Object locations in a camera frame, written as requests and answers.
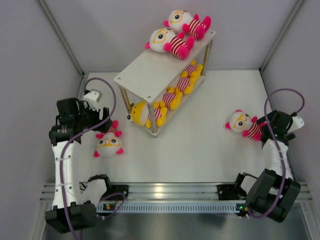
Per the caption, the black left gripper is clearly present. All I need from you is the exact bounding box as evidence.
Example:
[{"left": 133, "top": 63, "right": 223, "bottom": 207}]
[{"left": 74, "top": 100, "right": 113, "bottom": 133}]

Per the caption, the yellow plush toy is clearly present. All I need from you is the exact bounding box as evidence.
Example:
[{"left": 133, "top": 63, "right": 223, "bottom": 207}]
[
  {"left": 176, "top": 77, "right": 197, "bottom": 95},
  {"left": 159, "top": 88, "right": 183, "bottom": 111},
  {"left": 127, "top": 101, "right": 168, "bottom": 128}
]

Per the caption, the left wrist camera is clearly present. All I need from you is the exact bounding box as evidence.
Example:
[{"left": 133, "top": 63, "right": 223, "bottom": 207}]
[{"left": 82, "top": 89, "right": 103, "bottom": 110}]

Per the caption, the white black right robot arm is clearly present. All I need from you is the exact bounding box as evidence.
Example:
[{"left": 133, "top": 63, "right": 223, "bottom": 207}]
[{"left": 233, "top": 110, "right": 304, "bottom": 223}]

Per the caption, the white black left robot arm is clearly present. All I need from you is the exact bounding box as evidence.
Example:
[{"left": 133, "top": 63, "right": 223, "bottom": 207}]
[{"left": 45, "top": 89, "right": 113, "bottom": 234}]

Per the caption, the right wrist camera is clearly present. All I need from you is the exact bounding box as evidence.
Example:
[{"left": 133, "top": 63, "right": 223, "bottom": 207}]
[{"left": 289, "top": 115, "right": 305, "bottom": 132}]

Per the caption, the grey slotted cable duct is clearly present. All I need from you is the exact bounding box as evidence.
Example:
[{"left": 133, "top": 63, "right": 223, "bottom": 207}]
[{"left": 96, "top": 201, "right": 240, "bottom": 214}]

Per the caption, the yellow plush inside shelf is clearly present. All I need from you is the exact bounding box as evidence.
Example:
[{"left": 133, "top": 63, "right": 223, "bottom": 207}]
[{"left": 180, "top": 60, "right": 203, "bottom": 78}]

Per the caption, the white pink plush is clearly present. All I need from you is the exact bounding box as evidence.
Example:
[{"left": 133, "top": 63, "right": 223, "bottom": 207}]
[
  {"left": 163, "top": 9, "right": 212, "bottom": 41},
  {"left": 144, "top": 27, "right": 195, "bottom": 60},
  {"left": 93, "top": 120, "right": 124, "bottom": 158},
  {"left": 225, "top": 109, "right": 267, "bottom": 141}
]

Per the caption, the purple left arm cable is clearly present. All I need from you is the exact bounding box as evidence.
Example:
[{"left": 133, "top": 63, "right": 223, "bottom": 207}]
[{"left": 61, "top": 77, "right": 126, "bottom": 240}]

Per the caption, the white two-tier shelf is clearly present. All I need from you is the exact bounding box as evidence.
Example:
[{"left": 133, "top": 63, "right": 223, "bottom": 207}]
[{"left": 113, "top": 29, "right": 217, "bottom": 138}]

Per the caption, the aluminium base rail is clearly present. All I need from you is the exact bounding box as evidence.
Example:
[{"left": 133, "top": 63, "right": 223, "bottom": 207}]
[{"left": 39, "top": 181, "right": 313, "bottom": 202}]

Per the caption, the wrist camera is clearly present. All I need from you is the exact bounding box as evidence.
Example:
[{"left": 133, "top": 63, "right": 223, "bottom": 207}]
[
  {"left": 82, "top": 89, "right": 103, "bottom": 110},
  {"left": 289, "top": 115, "right": 305, "bottom": 132}
]

